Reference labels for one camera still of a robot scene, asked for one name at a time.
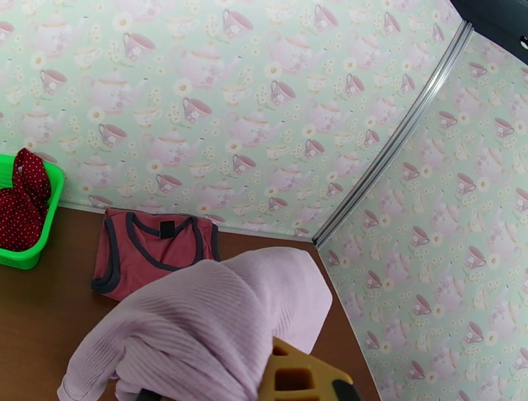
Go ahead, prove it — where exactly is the green plastic laundry basket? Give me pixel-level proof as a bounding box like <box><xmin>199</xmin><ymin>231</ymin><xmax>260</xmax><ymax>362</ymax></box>
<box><xmin>0</xmin><ymin>153</ymin><xmax>66</xmax><ymax>271</ymax></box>

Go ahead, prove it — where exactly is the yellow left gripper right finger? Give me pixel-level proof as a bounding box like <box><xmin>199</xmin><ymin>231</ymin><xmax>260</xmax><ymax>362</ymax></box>
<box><xmin>256</xmin><ymin>337</ymin><xmax>356</xmax><ymax>401</ymax></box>

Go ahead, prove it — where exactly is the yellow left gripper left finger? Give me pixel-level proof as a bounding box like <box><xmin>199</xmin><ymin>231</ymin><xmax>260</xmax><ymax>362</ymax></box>
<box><xmin>138</xmin><ymin>389</ymin><xmax>176</xmax><ymax>401</ymax></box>

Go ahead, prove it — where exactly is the pink tank top dark trim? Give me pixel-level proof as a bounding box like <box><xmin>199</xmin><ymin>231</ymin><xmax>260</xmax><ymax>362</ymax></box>
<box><xmin>90</xmin><ymin>207</ymin><xmax>221</xmax><ymax>302</ymax></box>

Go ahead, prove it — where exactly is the red polka dot garment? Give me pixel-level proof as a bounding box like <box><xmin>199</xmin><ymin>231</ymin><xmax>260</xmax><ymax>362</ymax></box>
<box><xmin>0</xmin><ymin>148</ymin><xmax>53</xmax><ymax>253</ymax></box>

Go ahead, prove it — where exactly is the aluminium frame corner post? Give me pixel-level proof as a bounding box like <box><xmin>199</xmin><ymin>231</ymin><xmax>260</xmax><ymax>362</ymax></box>
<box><xmin>311</xmin><ymin>20</ymin><xmax>474</xmax><ymax>248</ymax></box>

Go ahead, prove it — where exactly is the lilac ribbed knit top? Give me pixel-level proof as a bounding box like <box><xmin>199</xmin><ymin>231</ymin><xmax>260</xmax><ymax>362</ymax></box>
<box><xmin>57</xmin><ymin>246</ymin><xmax>334</xmax><ymax>401</ymax></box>

